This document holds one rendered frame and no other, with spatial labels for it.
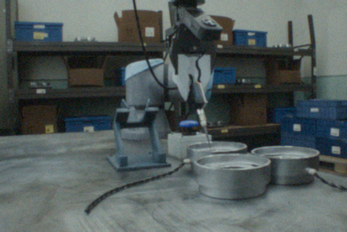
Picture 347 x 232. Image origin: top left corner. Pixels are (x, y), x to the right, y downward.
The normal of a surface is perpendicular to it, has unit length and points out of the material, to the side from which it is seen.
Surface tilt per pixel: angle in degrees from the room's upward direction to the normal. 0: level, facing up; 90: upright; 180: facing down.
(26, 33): 90
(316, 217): 0
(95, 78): 83
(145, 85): 91
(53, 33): 90
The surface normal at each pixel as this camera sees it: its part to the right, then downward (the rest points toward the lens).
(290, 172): -0.16, 0.07
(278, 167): -0.46, 0.07
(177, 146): -0.93, 0.04
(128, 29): 0.24, 0.09
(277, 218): -0.03, -1.00
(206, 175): -0.73, 0.06
